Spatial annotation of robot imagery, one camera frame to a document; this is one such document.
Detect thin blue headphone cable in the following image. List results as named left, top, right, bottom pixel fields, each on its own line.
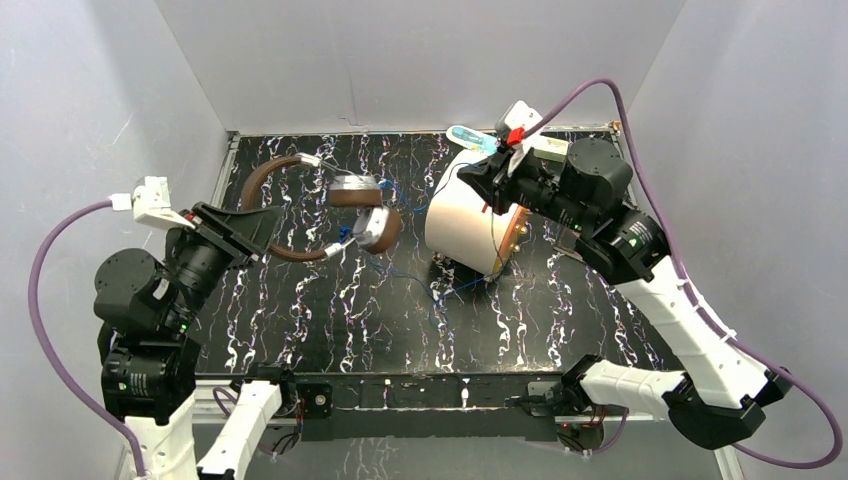
left=337, top=158, right=525, bottom=307

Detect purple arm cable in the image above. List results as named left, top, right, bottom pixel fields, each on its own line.
left=523, top=78, right=844, bottom=470
left=27, top=198, right=148, bottom=478

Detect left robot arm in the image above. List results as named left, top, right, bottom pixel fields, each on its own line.
left=93, top=202, right=299, bottom=479

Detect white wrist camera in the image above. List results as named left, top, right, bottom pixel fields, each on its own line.
left=495, top=100, right=543, bottom=177
left=108, top=176, right=195, bottom=231

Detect dark book three days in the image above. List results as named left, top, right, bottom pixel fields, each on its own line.
left=554, top=237, right=583, bottom=261

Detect small white green box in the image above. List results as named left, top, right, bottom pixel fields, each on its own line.
left=532, top=136, right=571, bottom=163

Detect brown silver headphones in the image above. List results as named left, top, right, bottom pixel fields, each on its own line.
left=240, top=153, right=403, bottom=263

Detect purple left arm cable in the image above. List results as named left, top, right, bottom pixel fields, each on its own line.
left=27, top=198, right=148, bottom=478

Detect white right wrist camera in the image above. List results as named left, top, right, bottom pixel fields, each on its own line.
left=495, top=100, right=543, bottom=177

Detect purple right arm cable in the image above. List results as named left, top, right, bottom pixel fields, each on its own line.
left=523, top=78, right=844, bottom=470

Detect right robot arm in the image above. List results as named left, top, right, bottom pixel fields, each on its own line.
left=457, top=138, right=789, bottom=450

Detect white cylindrical drum box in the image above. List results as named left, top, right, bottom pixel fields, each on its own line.
left=425, top=149, right=529, bottom=278

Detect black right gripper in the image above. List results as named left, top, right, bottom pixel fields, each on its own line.
left=454, top=145, right=591, bottom=234

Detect blue white blister pack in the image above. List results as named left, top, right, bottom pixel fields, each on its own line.
left=445, top=125, right=499, bottom=155

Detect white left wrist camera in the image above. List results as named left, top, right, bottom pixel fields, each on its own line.
left=108, top=176, right=195, bottom=231

